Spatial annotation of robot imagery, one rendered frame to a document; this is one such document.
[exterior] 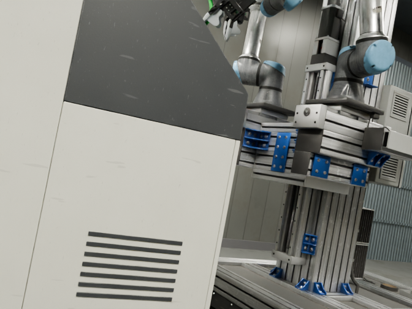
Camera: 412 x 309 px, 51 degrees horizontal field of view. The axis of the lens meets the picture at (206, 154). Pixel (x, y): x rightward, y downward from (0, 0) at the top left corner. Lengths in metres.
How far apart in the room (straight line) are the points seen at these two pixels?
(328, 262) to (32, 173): 1.36
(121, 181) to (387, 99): 1.38
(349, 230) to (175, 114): 1.12
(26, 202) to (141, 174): 0.33
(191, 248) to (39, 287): 0.47
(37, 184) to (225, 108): 0.63
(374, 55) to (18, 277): 1.38
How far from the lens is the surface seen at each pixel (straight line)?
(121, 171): 1.33
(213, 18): 1.66
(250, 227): 4.26
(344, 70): 1.85
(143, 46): 1.37
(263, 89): 2.20
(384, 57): 1.75
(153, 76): 1.36
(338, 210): 2.08
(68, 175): 1.31
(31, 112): 1.30
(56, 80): 1.31
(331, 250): 2.10
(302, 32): 4.63
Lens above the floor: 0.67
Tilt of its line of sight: 2 degrees up
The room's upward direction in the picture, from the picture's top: 11 degrees clockwise
